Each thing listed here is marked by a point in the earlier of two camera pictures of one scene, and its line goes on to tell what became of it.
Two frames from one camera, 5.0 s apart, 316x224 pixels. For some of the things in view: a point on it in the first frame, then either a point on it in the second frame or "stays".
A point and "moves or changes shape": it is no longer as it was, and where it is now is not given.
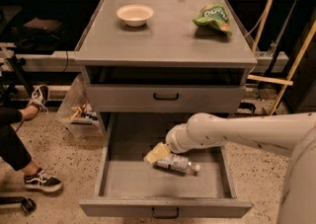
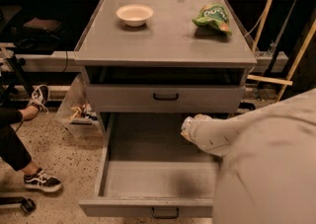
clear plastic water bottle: x=179 y=164 moves or changes shape
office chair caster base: x=28 y=205 stays
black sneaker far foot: x=39 y=97 stays
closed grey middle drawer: x=165 y=99 stays
